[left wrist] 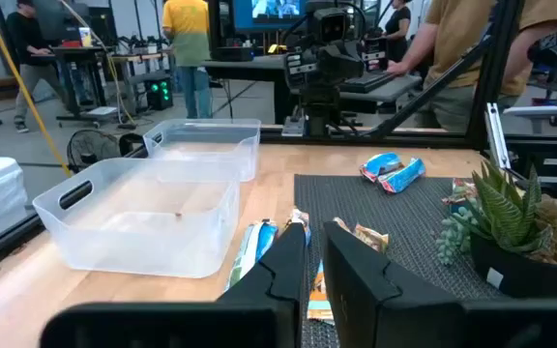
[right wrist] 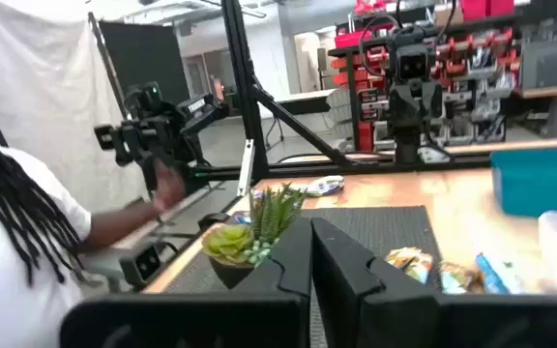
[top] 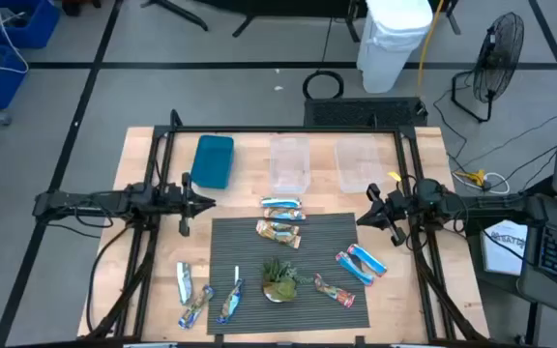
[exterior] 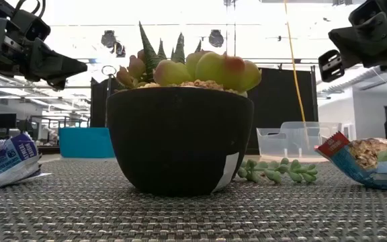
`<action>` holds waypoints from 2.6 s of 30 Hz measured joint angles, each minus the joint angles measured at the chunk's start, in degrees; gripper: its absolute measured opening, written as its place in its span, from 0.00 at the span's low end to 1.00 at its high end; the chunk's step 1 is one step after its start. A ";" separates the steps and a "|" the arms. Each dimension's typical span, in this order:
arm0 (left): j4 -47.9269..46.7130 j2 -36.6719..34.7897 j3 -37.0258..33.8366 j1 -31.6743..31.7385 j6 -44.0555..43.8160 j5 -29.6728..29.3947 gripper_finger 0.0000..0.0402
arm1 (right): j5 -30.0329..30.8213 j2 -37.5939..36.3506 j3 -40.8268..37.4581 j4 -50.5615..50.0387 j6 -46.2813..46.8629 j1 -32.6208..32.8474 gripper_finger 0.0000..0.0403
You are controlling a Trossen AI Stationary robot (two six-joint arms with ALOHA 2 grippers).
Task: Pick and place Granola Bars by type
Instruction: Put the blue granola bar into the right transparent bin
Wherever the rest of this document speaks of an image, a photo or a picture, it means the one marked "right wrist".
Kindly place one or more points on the person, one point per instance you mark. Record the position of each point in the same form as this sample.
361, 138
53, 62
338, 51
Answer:
3, 270

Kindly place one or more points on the teal plastic bin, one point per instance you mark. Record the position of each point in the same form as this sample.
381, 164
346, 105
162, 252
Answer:
539, 183

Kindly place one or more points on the grey metal case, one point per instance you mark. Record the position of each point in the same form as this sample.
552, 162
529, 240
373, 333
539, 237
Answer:
554, 65

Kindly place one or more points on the wooden top workbench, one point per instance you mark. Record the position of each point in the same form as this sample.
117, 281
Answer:
549, 90

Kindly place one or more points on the grey woven placemat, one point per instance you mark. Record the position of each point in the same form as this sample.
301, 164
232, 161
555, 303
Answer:
370, 227

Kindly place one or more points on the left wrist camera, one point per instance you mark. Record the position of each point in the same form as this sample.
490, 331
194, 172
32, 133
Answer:
411, 66

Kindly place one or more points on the blue Chewy granola bar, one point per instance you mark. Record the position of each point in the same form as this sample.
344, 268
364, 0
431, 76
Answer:
496, 278

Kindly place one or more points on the person's hand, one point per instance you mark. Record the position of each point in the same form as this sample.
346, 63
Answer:
168, 186

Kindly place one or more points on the shelving with orange parts bins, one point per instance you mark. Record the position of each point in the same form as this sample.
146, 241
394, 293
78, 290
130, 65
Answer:
481, 72

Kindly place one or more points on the white fabric backdrop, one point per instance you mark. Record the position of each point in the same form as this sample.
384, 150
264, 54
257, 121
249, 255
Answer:
41, 96

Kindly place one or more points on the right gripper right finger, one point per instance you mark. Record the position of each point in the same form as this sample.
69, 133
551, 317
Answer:
346, 290

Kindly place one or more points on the succulent plant in black pot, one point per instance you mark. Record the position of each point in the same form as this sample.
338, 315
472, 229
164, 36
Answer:
227, 244

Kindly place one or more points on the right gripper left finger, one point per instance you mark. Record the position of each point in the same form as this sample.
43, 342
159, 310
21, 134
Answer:
288, 275

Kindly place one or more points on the black divider panel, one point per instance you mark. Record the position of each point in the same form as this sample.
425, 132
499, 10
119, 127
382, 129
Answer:
148, 63

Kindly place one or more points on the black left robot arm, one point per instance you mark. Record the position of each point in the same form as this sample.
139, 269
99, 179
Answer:
406, 147

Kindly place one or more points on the person's forearm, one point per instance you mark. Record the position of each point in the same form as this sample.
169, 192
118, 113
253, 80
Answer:
119, 224

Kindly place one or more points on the white and blue granola bar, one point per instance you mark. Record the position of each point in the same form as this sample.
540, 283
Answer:
327, 186

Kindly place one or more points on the small black camera box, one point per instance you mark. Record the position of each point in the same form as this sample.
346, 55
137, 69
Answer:
145, 263

